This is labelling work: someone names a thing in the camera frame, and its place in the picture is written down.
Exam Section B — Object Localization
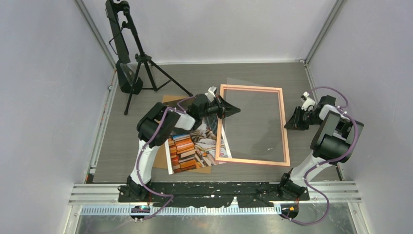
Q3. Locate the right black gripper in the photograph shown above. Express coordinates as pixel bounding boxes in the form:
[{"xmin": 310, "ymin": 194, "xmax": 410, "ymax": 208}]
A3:
[{"xmin": 284, "ymin": 106, "xmax": 323, "ymax": 131}]

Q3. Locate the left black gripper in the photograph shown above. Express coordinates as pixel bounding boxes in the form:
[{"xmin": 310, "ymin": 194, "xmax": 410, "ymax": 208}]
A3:
[{"xmin": 200, "ymin": 95, "xmax": 241, "ymax": 120}]

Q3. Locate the pink wooden picture frame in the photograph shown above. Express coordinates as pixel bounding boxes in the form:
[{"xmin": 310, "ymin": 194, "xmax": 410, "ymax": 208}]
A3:
[{"xmin": 215, "ymin": 84, "xmax": 291, "ymax": 167}]

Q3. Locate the clear acrylic sheet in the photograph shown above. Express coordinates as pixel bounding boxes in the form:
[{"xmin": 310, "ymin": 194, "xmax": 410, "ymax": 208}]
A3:
[{"xmin": 223, "ymin": 90, "xmax": 284, "ymax": 161}]

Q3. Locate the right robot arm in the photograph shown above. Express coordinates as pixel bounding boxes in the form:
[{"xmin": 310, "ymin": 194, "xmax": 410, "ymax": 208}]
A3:
[{"xmin": 277, "ymin": 92, "xmax": 364, "ymax": 200}]

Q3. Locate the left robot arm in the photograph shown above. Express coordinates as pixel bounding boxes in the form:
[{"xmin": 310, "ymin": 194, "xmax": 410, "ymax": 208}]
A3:
[{"xmin": 118, "ymin": 94, "xmax": 241, "ymax": 202}]

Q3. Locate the cat photo print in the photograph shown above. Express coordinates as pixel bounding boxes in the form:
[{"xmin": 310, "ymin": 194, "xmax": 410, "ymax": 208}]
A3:
[{"xmin": 163, "ymin": 98, "xmax": 220, "ymax": 175}]

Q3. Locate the brown cardboard backing board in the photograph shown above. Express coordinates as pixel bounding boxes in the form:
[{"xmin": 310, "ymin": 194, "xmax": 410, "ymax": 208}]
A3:
[{"xmin": 153, "ymin": 95, "xmax": 212, "ymax": 174}]

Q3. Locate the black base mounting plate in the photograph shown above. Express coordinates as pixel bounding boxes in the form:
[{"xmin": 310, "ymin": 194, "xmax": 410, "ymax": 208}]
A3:
[{"xmin": 117, "ymin": 182, "xmax": 309, "ymax": 208}]

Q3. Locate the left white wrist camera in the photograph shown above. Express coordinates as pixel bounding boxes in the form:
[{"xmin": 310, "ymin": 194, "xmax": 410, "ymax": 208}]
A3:
[{"xmin": 205, "ymin": 86, "xmax": 217, "ymax": 102}]

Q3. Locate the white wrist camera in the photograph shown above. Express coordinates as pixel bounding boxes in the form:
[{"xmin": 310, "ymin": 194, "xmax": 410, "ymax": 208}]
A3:
[
  {"xmin": 300, "ymin": 92, "xmax": 317, "ymax": 111},
  {"xmin": 205, "ymin": 86, "xmax": 217, "ymax": 102}
]

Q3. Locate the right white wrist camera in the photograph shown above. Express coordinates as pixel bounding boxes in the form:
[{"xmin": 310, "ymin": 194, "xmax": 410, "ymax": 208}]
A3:
[{"xmin": 300, "ymin": 92, "xmax": 317, "ymax": 111}]

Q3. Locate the aluminium rail front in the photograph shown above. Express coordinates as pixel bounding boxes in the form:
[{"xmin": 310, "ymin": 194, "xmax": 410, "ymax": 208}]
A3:
[{"xmin": 69, "ymin": 181, "xmax": 362, "ymax": 216}]

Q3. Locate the black camera tripod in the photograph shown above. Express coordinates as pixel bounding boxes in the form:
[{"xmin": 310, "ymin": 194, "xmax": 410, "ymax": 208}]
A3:
[{"xmin": 119, "ymin": 0, "xmax": 193, "ymax": 116}]

